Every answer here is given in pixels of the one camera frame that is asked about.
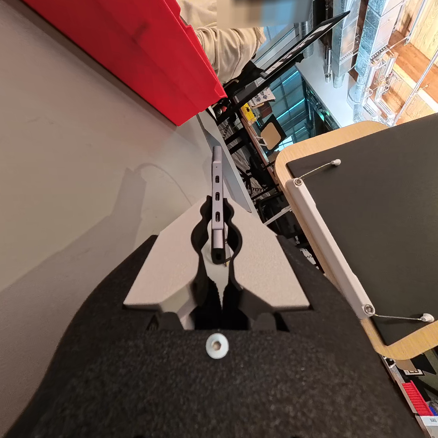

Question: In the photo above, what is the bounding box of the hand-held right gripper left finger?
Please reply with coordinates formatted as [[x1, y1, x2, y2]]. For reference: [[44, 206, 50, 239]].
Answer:
[[123, 197, 210, 331]]

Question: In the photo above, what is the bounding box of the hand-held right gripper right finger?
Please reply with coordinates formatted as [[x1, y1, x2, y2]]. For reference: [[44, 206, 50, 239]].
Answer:
[[222, 202, 310, 329]]

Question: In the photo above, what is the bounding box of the grey USB hub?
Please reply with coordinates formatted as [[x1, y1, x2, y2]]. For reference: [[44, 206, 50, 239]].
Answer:
[[210, 145, 229, 267]]

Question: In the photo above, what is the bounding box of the grey desk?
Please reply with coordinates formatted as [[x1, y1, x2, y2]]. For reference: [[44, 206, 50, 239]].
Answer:
[[0, 0, 257, 438]]

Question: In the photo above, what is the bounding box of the white bar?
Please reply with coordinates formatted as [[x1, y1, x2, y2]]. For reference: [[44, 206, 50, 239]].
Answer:
[[286, 178, 375, 320]]

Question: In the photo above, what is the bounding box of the black panel wooden edge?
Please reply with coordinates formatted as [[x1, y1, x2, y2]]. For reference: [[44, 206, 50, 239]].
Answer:
[[275, 113, 438, 360]]

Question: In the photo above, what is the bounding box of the red plastic bin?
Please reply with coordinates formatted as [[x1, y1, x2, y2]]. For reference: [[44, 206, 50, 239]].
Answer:
[[22, 0, 226, 127]]

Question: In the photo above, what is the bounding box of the black framed marker sign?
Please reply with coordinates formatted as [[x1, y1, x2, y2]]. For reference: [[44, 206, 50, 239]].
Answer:
[[260, 10, 351, 79]]

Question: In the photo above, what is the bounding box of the steel wire white tip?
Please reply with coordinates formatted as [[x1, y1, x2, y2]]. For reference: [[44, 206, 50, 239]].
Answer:
[[297, 159, 342, 185], [368, 306, 435, 322]]

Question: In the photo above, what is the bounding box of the silver ventilation duct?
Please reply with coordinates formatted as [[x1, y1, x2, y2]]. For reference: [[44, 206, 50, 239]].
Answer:
[[328, 0, 368, 86], [352, 0, 406, 103]]

